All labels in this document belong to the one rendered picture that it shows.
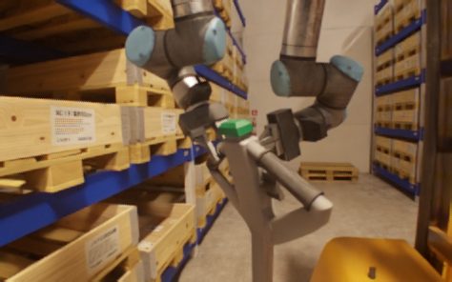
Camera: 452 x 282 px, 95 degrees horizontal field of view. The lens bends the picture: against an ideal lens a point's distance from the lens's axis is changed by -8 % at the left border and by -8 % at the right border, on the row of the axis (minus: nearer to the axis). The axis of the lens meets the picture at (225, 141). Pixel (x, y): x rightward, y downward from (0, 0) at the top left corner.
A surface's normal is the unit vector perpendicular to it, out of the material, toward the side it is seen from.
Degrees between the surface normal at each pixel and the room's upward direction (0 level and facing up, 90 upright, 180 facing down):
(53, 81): 90
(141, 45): 81
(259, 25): 90
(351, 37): 90
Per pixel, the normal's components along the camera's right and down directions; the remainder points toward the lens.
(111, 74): -0.24, 0.10
